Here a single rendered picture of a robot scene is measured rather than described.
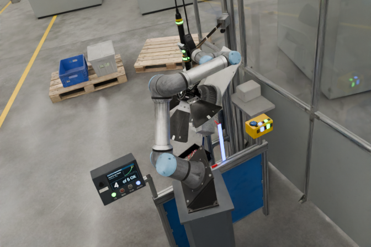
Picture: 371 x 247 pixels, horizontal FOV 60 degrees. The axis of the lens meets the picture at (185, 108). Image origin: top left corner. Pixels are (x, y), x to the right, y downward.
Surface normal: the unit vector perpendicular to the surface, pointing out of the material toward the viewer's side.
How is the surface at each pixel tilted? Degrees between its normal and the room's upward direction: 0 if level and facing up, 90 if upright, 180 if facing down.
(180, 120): 50
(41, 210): 0
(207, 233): 90
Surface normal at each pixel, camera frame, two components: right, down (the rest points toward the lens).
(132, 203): -0.17, -0.79
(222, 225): 0.19, 0.55
